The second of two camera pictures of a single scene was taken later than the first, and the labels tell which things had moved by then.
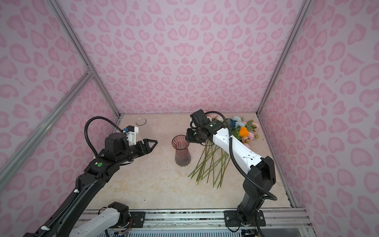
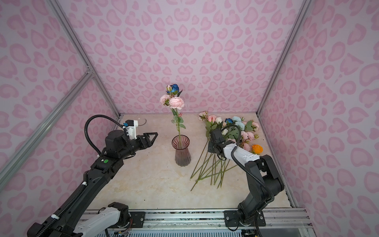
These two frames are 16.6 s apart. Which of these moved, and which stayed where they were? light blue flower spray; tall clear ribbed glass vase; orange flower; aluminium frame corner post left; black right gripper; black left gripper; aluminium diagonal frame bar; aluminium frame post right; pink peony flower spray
Moved: orange flower; black left gripper; black right gripper
Stayed: pink peony flower spray; aluminium frame corner post left; tall clear ribbed glass vase; aluminium diagonal frame bar; aluminium frame post right; light blue flower spray
